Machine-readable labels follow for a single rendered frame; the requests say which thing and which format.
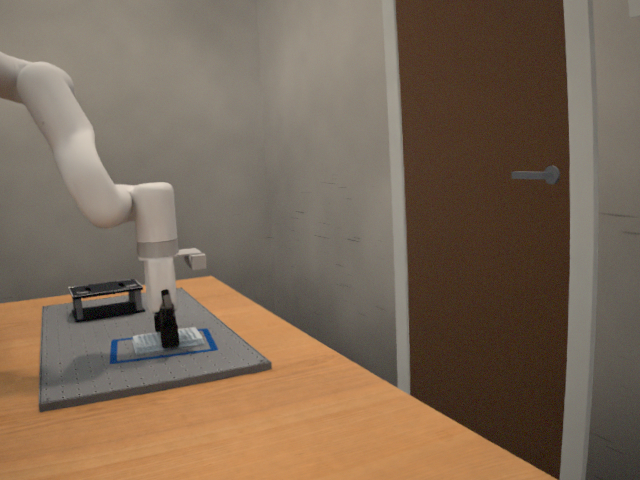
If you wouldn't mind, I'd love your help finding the black raised platform on two legs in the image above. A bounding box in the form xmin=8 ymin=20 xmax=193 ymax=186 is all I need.
xmin=69 ymin=278 xmax=146 ymax=322

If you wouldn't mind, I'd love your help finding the blue rectangular tape outline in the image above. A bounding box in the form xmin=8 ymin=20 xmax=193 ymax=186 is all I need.
xmin=110 ymin=328 xmax=218 ymax=364

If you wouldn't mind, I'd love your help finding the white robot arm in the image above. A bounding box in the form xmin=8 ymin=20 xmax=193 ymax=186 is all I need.
xmin=0 ymin=52 xmax=207 ymax=270

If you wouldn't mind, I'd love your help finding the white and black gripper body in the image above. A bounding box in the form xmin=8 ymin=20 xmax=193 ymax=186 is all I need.
xmin=138 ymin=256 xmax=178 ymax=314

